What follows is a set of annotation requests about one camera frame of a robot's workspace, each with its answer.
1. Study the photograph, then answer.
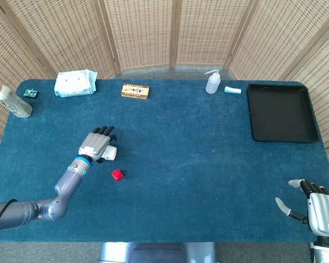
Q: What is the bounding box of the small white block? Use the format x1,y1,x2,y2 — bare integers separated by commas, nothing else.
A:
101,146,118,162

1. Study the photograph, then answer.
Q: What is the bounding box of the black cable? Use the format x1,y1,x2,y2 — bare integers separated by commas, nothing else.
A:
0,199,19,263

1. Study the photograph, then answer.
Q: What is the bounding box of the yellow cardboard box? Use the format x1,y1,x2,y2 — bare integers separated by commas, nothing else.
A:
121,83,150,100

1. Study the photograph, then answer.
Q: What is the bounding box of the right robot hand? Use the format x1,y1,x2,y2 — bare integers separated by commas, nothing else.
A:
275,179,329,238

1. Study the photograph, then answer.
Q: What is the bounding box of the white plastic wash bottle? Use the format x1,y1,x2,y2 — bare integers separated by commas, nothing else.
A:
203,69,222,95

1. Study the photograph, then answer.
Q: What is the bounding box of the small light blue eraser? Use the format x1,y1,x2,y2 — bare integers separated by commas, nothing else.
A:
224,85,242,95

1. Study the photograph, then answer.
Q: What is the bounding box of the black plastic tray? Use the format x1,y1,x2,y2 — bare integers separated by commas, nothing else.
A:
246,83,320,144

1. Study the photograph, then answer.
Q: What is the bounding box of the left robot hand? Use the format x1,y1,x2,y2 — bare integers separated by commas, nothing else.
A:
78,125,118,164

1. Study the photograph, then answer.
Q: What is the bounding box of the grey robot torso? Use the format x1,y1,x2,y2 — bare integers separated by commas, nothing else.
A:
98,242,218,263

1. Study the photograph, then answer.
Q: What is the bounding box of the woven folding screen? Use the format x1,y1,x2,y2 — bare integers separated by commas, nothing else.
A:
0,0,329,192

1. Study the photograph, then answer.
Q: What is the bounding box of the blue table cloth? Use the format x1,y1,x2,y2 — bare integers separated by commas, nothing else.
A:
0,78,329,243

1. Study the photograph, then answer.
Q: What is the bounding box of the beige drink bottle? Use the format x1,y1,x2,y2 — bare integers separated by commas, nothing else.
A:
0,80,33,119

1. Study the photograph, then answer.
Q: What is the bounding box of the wet wipes pack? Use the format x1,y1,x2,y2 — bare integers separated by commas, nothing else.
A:
54,70,98,99

